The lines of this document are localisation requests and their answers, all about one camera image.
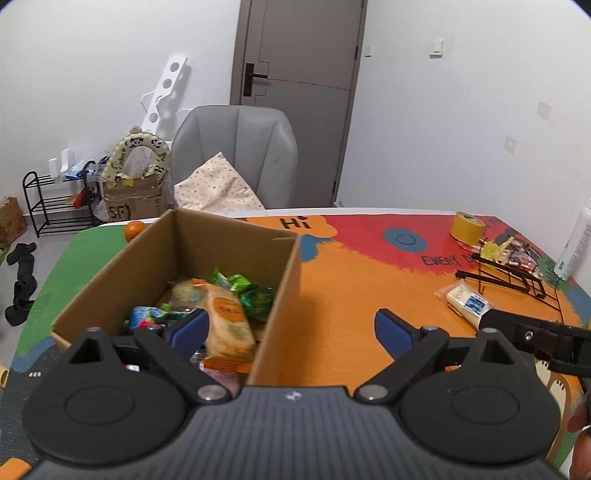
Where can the grey door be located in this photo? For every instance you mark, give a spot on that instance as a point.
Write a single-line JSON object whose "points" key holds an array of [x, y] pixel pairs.
{"points": [[304, 106]]}

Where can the clear bag of small items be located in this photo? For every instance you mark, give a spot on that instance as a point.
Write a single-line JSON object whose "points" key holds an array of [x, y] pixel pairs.
{"points": [[524, 258]]}

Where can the purple mochi packet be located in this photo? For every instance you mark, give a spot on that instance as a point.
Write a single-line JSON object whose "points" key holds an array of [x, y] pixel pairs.
{"points": [[221, 378]]}

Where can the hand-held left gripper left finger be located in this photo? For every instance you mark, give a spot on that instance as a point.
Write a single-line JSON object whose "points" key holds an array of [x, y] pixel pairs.
{"points": [[189, 330]]}

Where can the orange chair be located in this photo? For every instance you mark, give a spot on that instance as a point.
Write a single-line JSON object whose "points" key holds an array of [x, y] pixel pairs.
{"points": [[11, 470]]}

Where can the clear blue-label cake packet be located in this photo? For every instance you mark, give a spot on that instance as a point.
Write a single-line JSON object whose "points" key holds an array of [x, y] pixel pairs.
{"points": [[461, 300]]}

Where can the orange fruit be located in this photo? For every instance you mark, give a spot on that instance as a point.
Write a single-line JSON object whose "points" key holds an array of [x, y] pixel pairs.
{"points": [[135, 230]]}

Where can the black shoe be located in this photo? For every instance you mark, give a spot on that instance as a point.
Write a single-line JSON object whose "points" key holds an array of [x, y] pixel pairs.
{"points": [[21, 253], [21, 300]]}

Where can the dotted cream pillow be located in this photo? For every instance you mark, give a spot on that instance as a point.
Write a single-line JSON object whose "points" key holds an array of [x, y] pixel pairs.
{"points": [[214, 187]]}

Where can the small printed cardboard box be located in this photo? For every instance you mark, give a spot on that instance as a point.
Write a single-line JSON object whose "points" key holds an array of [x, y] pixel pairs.
{"points": [[11, 221]]}

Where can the yellow slipper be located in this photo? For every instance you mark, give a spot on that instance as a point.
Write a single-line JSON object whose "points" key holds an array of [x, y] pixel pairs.
{"points": [[3, 377]]}

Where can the green snack packet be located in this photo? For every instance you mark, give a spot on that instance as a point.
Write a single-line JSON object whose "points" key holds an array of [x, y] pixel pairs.
{"points": [[235, 281]]}

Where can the blue-green candy packet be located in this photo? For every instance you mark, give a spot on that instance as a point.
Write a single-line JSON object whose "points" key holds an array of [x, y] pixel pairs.
{"points": [[143, 316]]}

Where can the black shoe rack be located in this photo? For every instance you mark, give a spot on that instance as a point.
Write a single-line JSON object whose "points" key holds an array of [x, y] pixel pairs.
{"points": [[60, 217]]}

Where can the orange biscuit packet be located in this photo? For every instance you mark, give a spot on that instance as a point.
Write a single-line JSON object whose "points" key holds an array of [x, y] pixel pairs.
{"points": [[228, 323]]}

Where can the grey chair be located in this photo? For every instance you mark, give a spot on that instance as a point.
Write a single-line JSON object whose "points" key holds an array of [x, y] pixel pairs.
{"points": [[240, 143]]}

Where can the white spray bottle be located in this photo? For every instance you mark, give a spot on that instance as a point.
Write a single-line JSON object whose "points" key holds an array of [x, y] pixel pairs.
{"points": [[575, 244]]}

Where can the white perforated board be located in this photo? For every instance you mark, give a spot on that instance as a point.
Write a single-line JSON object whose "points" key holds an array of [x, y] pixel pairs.
{"points": [[168, 83]]}

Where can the yellow tape roll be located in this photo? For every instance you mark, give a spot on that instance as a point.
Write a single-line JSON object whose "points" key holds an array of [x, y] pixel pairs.
{"points": [[467, 227]]}

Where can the white wall socket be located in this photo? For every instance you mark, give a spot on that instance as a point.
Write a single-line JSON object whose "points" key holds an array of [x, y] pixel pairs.
{"points": [[510, 144], [545, 110]]}

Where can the yellow plastic wrapper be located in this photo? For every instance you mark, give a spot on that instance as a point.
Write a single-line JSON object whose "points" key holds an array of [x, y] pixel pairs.
{"points": [[494, 249]]}

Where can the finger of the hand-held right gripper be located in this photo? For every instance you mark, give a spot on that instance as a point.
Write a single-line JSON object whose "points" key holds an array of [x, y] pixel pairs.
{"points": [[572, 367], [512, 327]]}

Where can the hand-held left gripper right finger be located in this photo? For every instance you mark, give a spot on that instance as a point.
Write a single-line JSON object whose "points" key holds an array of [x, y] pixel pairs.
{"points": [[395, 331]]}

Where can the blue packets on rack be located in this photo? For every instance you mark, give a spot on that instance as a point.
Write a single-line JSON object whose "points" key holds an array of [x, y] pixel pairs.
{"points": [[78, 170]]}

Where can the taped cardboard box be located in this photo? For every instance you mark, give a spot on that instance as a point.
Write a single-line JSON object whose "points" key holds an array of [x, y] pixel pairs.
{"points": [[134, 203]]}

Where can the person's right hand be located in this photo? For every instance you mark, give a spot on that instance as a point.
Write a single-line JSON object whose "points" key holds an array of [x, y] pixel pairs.
{"points": [[582, 420]]}

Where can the green cracker packet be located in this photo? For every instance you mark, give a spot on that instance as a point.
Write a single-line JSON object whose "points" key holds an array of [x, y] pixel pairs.
{"points": [[187, 295]]}

